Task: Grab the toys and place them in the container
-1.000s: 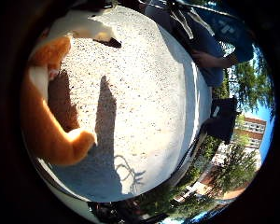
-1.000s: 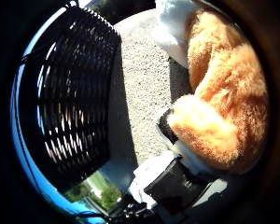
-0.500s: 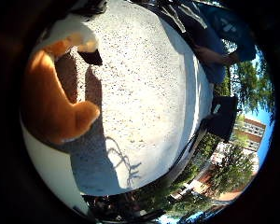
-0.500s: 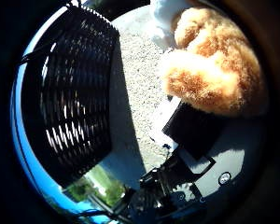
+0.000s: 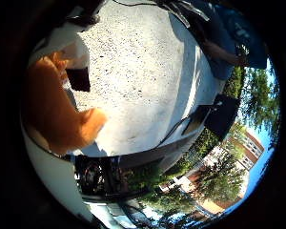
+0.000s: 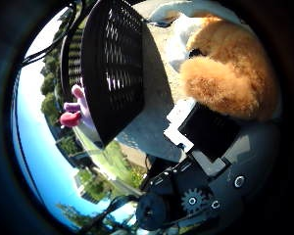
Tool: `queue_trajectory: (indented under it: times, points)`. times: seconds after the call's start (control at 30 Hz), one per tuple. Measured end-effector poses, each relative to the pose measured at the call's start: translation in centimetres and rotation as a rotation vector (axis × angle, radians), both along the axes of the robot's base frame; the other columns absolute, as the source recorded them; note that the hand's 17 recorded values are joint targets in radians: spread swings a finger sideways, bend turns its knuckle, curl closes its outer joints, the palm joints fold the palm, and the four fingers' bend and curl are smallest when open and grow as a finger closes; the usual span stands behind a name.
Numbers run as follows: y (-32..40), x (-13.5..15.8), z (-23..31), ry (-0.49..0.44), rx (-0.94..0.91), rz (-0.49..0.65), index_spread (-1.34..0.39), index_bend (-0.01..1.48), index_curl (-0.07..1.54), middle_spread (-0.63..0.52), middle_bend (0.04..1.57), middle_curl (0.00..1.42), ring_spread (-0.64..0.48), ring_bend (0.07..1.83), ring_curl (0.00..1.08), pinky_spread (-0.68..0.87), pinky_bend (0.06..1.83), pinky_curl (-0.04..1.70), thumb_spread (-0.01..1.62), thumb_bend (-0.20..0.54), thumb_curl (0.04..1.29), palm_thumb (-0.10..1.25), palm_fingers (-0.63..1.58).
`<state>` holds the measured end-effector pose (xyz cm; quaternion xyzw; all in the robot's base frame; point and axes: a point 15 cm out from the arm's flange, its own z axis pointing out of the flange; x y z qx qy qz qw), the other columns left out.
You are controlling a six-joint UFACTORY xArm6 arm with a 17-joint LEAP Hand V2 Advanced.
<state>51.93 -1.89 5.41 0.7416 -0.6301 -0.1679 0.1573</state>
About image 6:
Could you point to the orange fox plush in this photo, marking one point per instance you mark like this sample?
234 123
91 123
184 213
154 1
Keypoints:
228 75

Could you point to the pink round plush toy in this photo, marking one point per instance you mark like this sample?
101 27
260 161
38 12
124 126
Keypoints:
73 116

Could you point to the black mesh basket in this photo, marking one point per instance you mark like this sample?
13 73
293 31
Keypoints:
114 75

